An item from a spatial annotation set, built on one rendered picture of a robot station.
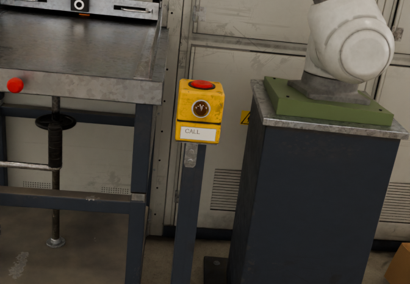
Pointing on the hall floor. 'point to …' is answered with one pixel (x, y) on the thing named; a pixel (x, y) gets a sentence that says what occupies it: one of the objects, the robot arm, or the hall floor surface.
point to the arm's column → (307, 205)
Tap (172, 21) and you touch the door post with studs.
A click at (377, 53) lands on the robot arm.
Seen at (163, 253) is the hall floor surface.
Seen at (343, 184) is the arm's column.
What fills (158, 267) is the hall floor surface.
